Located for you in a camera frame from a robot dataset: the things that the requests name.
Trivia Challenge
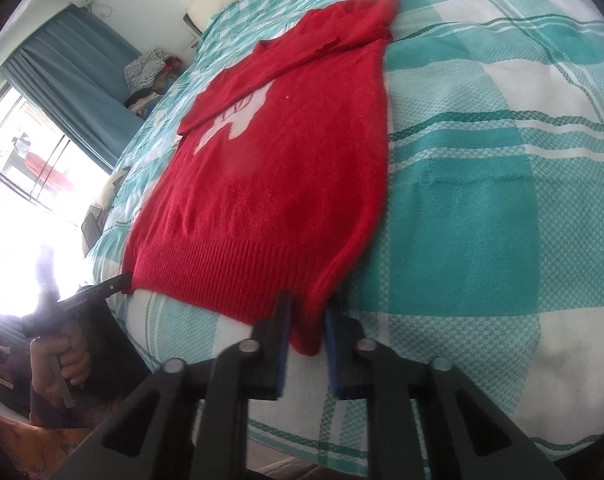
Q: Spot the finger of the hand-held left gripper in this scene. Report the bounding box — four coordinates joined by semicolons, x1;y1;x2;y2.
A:
81;274;133;297

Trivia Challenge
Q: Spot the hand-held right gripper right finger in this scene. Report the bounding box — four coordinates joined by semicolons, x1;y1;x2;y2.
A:
324;295;568;480

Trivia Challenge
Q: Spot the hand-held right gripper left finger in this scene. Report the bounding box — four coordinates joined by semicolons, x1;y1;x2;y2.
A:
52;292;294;480

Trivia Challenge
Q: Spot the red sweater with white figure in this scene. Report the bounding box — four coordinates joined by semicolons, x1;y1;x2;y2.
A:
121;0;401;358

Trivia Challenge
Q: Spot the pile of mixed clothes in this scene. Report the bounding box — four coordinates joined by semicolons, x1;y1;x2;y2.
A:
123;49;184;121

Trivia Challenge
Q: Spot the person's left hand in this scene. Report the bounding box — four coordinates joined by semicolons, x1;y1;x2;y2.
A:
29;322;90;411

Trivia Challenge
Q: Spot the beige printed cushion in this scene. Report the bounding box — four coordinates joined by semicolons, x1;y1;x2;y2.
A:
81;166;129;256

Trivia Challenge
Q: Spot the orange patterned cloth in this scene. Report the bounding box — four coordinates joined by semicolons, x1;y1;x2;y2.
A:
0;407;100;480

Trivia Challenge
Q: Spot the red cloth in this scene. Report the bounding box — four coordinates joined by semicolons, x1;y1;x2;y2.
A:
24;151;70;193

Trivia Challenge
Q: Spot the teal white plaid blanket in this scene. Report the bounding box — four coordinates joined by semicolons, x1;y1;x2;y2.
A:
84;0;604;471

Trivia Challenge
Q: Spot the blue curtain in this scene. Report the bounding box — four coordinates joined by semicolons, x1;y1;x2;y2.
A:
2;10;145;173

